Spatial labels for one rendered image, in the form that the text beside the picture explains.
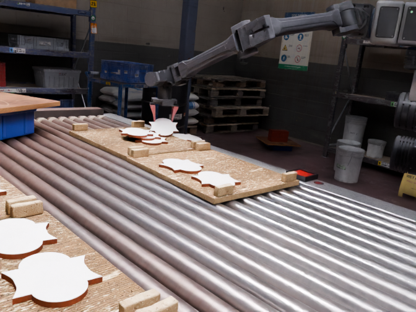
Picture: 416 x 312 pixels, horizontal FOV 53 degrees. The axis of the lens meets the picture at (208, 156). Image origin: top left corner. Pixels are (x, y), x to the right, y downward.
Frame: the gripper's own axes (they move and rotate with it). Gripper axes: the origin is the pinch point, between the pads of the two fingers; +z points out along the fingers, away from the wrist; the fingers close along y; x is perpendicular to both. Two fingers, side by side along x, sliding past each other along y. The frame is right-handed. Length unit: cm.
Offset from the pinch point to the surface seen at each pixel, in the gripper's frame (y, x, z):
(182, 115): 58, 351, 49
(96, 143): -25.4, -25.8, 4.8
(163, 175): -5, -60, 6
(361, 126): 296, 330, 50
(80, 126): -32.4, -7.2, 2.5
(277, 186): 27, -66, 7
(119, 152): -17.5, -37.9, 5.0
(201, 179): 5, -66, 5
